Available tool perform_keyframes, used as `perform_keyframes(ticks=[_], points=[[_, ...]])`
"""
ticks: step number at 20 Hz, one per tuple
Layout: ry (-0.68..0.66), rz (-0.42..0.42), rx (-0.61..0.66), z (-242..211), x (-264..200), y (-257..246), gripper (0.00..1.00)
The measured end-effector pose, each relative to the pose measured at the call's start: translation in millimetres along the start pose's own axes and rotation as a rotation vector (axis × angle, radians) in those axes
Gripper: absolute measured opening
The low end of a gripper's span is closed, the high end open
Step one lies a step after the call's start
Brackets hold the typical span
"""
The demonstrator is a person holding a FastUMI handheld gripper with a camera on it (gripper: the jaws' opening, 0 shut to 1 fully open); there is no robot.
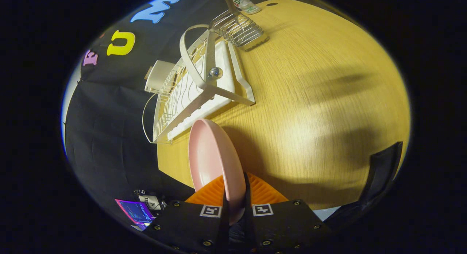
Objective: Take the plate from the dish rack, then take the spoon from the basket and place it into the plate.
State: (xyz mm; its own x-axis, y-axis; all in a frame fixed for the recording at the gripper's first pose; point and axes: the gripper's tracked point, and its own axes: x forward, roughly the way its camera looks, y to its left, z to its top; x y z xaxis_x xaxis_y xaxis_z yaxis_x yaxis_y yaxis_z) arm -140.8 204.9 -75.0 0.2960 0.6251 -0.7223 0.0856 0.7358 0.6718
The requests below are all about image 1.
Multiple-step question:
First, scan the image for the white drink bottle green cap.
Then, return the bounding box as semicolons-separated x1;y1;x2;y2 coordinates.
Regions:
219;0;261;15

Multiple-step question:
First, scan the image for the pink plate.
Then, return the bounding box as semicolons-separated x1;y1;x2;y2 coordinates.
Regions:
188;118;247;225

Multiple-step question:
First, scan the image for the black chair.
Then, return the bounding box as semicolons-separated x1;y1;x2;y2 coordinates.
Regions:
323;141;404;225

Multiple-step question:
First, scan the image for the purple-framed computer screen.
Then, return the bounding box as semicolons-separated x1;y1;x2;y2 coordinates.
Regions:
115;199;155;225

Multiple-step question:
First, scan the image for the wooden-handled spoon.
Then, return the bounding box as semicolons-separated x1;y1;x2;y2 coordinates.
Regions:
221;0;241;23

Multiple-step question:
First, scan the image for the metal wire basket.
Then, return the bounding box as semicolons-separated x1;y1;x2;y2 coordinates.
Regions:
209;9;270;52

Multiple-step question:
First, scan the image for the white drip tray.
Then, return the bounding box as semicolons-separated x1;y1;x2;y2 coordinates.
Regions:
167;41;252;141

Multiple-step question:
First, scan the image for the white wire dish rack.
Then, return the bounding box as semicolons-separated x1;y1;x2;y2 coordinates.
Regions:
142;24;256;144

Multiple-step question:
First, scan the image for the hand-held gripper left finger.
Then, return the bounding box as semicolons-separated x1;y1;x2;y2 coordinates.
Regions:
151;173;231;254

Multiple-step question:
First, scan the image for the black backdrop cloth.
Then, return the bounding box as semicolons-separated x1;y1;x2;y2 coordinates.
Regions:
64;0;227;218

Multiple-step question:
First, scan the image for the white toaster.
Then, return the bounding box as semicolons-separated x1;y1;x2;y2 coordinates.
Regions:
144;60;177;94

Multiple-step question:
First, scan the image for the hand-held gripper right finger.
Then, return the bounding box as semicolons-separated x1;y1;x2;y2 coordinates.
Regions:
244;173;331;254

